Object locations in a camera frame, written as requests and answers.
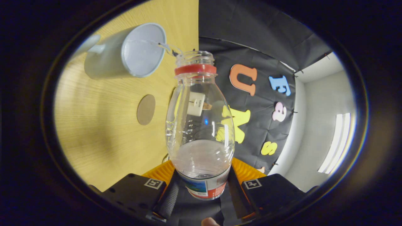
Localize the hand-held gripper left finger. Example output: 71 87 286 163
100 160 181 222

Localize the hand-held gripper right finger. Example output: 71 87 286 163
228 158 307 220

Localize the clear plastic juice bottle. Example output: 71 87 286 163
165 50 236 200

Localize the round brown coaster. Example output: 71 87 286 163
136 94 156 126

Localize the white cup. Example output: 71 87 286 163
70 23 167 80

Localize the wooden table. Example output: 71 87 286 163
54 0 199 192

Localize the white toaster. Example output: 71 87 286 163
188 92 206 116

